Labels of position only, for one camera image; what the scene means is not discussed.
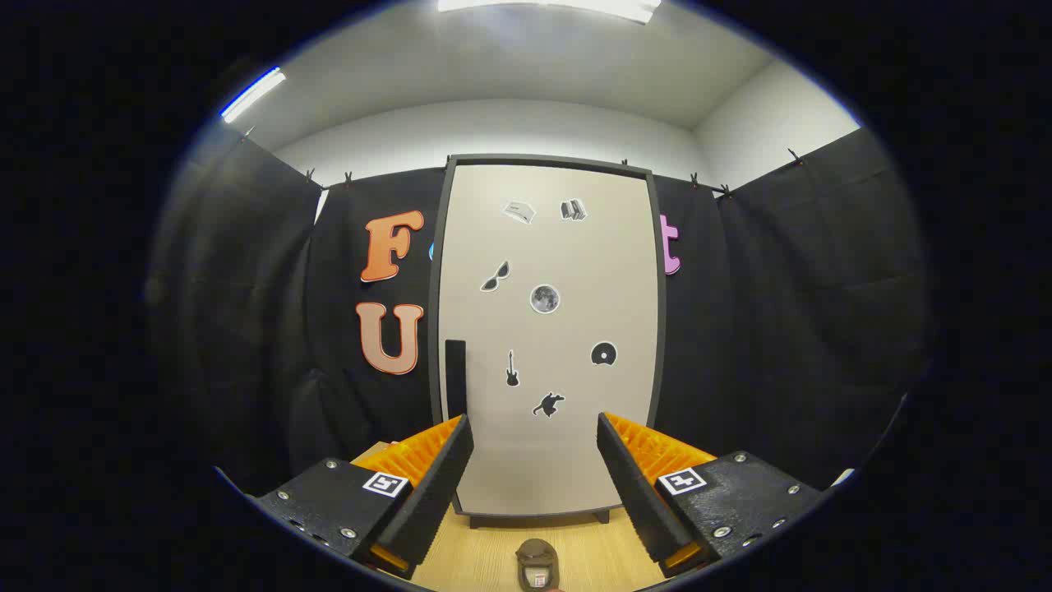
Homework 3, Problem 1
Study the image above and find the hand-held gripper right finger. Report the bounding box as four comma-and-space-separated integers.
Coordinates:
597, 412, 825, 579

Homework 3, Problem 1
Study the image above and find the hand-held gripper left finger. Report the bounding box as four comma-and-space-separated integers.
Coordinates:
247, 414, 475, 580

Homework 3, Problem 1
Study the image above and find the beige shoe cabinet door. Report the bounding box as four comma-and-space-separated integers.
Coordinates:
438, 163, 661, 517

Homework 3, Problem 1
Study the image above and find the brown fuzzy shoe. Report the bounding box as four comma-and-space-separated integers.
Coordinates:
516, 539, 561, 591

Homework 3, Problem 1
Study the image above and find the black door handle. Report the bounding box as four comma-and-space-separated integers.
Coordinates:
445, 339, 468, 419

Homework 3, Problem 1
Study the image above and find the grey shoe cabinet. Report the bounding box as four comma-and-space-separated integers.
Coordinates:
427, 153, 668, 529

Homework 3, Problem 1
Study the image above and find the black backdrop cloth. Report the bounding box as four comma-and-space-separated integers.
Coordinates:
148, 123, 930, 494

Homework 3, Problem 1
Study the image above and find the row of black cloth clips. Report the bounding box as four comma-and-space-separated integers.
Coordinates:
241, 126, 802, 198

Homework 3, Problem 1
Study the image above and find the narrow ceiling light strip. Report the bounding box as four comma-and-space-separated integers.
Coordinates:
219, 67, 287, 124

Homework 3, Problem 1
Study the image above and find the wide ceiling light panel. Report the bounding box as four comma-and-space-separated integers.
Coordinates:
436, 0, 662, 25

